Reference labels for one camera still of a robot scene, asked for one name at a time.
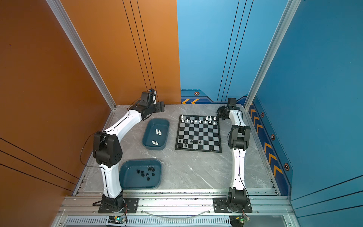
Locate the aluminium corner post left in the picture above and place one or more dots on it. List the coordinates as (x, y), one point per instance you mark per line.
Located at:
(71, 33)

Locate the black piece in tray three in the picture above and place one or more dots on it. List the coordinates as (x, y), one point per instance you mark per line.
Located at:
(151, 169)

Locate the green circuit board left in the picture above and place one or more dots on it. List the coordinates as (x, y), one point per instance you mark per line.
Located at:
(117, 221)

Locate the teal tray with black pieces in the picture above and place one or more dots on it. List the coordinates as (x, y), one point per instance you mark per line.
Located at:
(130, 180)

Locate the green circuit board right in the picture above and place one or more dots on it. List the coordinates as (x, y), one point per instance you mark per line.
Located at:
(238, 221)

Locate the aluminium corner post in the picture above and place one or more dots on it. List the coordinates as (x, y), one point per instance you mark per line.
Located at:
(71, 33)
(283, 25)

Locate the aluminium corner post right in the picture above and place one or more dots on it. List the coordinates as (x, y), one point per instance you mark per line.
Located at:
(283, 25)

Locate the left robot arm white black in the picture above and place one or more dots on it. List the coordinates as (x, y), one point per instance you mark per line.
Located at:
(108, 153)

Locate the black and silver chessboard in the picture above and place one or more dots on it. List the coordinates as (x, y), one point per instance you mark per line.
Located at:
(209, 134)

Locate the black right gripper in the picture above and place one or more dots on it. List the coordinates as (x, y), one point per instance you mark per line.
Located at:
(219, 112)

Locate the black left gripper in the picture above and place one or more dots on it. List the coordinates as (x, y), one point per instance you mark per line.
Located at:
(160, 107)

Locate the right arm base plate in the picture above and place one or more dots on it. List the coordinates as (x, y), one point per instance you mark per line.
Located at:
(221, 205)

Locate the green circuit board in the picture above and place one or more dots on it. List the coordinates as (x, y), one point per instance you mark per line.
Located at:
(117, 221)
(238, 221)

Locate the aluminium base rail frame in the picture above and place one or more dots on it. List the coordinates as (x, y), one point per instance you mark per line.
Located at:
(178, 208)

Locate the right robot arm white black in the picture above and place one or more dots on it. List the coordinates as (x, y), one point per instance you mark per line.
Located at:
(238, 199)

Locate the teal tray with white pieces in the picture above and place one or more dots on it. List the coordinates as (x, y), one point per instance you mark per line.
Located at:
(150, 134)

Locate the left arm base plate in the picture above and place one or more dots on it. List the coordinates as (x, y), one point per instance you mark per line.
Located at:
(119, 205)

